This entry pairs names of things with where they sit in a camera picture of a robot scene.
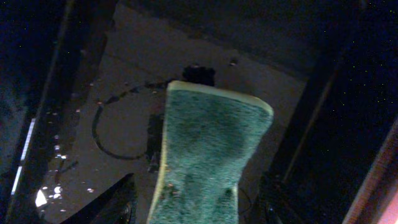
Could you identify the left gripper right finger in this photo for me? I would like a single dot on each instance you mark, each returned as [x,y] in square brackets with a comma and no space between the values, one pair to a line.
[271,205]

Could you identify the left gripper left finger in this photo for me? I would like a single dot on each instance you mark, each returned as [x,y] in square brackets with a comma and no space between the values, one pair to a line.
[117,205]

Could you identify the green yellow scrub sponge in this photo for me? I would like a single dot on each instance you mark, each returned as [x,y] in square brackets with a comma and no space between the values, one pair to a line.
[209,135]

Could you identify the black plastic tray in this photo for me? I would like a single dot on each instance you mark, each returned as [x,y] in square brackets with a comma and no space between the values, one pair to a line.
[84,86]

